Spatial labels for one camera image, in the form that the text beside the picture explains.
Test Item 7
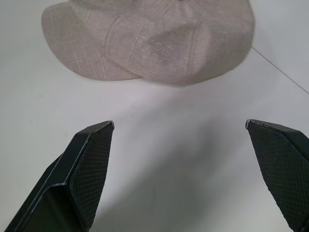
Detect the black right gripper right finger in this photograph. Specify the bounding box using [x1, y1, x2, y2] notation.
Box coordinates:
[245, 119, 309, 232]

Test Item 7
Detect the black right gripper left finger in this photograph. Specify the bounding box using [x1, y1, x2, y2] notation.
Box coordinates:
[0, 120, 115, 232]

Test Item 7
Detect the beige linen cap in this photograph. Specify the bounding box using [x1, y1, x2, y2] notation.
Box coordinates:
[40, 0, 256, 87]

